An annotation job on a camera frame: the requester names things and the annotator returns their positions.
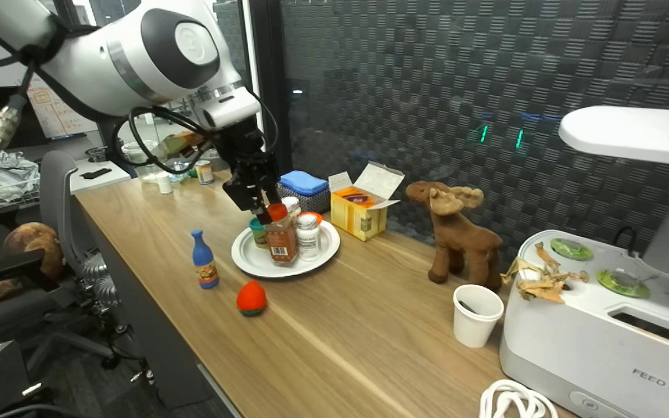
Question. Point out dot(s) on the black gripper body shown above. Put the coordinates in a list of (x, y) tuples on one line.
[(253, 173)]

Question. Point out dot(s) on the white bottle green label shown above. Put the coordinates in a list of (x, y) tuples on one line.
[(294, 205)]

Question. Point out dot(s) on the teal lid green jar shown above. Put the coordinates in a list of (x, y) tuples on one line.
[(258, 230)]

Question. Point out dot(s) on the orange lid spice jar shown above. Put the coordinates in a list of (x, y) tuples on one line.
[(278, 235)]

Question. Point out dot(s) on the white pill bottle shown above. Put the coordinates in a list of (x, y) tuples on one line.
[(309, 232)]

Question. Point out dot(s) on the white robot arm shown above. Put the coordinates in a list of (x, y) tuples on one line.
[(154, 53)]

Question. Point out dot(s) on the white paper plate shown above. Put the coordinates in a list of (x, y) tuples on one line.
[(256, 260)]

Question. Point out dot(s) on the blue sponge on grey box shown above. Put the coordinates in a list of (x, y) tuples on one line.
[(312, 191)]

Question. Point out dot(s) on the blue toy bottle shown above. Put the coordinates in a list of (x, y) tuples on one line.
[(205, 263)]

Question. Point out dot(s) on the yellow cardboard box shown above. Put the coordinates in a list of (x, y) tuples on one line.
[(360, 205)]

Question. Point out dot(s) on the red strawberry toy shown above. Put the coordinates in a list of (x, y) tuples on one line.
[(252, 298)]

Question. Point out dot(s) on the brown moose plush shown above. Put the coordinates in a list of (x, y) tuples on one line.
[(461, 246)]

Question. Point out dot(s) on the white paper cup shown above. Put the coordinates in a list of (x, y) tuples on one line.
[(474, 313)]

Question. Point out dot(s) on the white appliance base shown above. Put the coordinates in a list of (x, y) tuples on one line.
[(587, 326)]

